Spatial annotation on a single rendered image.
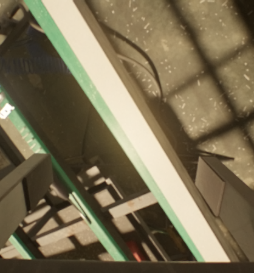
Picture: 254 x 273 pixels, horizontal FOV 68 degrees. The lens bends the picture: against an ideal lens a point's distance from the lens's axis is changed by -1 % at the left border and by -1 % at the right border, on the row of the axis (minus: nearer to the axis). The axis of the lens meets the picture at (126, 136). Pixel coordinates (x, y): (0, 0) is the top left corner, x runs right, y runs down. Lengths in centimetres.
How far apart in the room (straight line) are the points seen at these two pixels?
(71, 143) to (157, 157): 127
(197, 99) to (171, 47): 34
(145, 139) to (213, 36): 100
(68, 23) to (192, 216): 39
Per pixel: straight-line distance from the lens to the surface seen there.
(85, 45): 34
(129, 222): 92
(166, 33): 126
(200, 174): 16
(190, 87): 124
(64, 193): 53
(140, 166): 43
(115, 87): 32
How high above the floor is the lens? 124
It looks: 66 degrees down
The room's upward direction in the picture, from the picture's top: 140 degrees counter-clockwise
